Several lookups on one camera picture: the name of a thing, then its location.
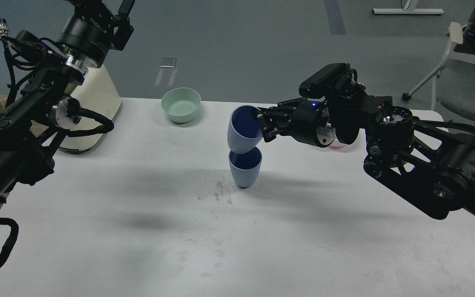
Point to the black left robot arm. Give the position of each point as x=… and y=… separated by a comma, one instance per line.
x=39, y=113

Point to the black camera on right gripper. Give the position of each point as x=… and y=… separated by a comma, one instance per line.
x=333, y=79

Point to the cream toaster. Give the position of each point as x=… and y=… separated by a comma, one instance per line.
x=99, y=94

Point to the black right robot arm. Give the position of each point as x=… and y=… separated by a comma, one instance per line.
x=430, y=164

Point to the blue cup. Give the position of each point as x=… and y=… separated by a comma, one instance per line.
x=244, y=131
x=245, y=168

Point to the green bowl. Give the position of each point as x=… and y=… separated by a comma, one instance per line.
x=181, y=105

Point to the pink bowl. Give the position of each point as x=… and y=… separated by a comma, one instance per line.
x=337, y=144

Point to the grey office chair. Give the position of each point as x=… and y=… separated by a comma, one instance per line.
x=453, y=80

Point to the white table base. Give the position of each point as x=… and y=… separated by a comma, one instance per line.
x=409, y=8

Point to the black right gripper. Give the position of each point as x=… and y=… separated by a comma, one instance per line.
x=306, y=121

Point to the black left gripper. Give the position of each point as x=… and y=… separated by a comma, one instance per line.
x=93, y=31

